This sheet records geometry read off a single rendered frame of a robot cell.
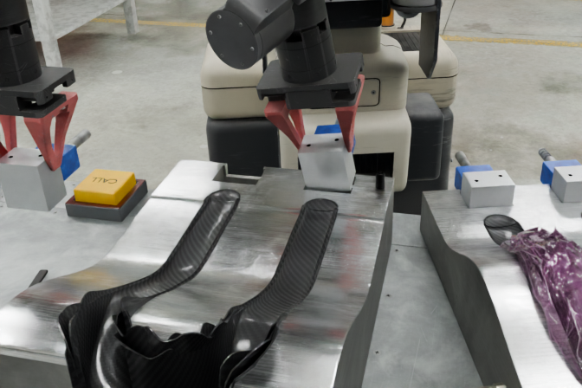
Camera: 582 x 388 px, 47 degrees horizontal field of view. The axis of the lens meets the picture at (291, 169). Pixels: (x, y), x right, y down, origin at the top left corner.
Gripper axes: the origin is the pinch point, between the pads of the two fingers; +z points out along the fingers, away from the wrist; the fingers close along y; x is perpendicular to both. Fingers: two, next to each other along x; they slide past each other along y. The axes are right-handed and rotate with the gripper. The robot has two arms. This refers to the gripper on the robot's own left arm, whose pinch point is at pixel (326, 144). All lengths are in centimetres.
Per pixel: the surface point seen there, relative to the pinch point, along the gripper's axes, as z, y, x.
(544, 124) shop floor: 132, 35, 208
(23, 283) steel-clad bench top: 6.8, -33.6, -15.4
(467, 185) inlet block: 8.7, 14.4, 3.2
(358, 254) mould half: 4.0, 5.1, -13.3
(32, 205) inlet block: -3.6, -27.8, -14.3
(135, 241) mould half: 0.7, -17.0, -15.1
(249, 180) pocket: 5.1, -10.5, 0.6
